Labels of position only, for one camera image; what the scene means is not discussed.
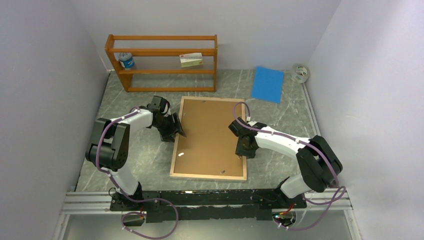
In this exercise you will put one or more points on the small white green box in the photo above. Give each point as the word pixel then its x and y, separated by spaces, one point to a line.
pixel 191 59

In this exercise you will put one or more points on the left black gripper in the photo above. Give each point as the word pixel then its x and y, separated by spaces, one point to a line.
pixel 176 127

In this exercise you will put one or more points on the wooden picture frame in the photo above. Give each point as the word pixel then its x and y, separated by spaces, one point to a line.
pixel 175 165

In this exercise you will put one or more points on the orange wooden shelf rack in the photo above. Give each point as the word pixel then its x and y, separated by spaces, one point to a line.
pixel 160 55

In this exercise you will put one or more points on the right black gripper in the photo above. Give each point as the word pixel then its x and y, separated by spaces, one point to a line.
pixel 240 151

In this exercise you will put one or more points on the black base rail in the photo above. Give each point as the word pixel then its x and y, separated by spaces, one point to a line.
pixel 168 205

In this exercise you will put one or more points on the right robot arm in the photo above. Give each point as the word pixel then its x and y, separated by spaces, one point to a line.
pixel 317 162

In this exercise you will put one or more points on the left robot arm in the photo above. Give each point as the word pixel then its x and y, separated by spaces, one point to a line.
pixel 108 149

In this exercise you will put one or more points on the blue white small jar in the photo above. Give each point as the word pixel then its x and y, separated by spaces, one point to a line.
pixel 126 59

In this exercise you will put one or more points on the blue foam mat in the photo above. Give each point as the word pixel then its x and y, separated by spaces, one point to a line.
pixel 267 85

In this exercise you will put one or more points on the brown cardboard backing board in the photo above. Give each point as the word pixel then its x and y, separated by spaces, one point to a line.
pixel 208 136

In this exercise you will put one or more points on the clear tape roll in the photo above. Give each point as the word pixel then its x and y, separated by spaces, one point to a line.
pixel 299 73

